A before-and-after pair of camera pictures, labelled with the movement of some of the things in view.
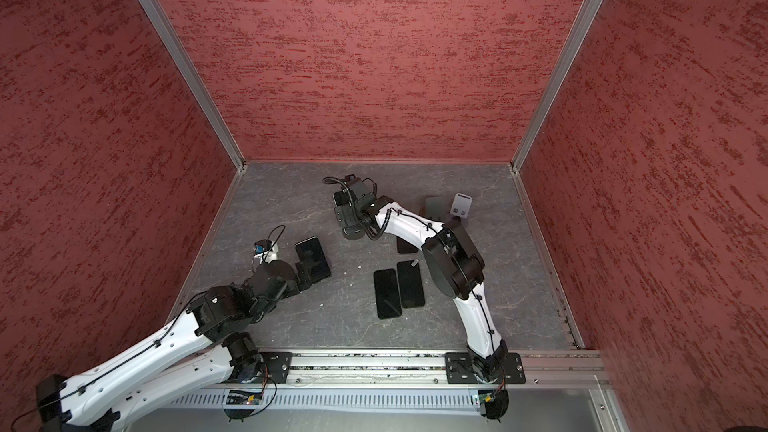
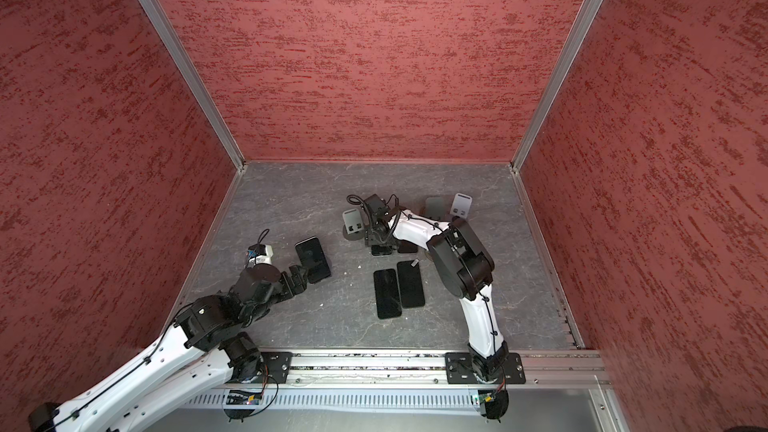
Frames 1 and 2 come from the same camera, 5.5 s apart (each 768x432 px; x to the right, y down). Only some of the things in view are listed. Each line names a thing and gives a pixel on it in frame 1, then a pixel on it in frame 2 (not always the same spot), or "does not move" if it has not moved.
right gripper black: (347, 210) → (371, 239)
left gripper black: (295, 287) does not move
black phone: (311, 255) does not move
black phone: (410, 283) does not move
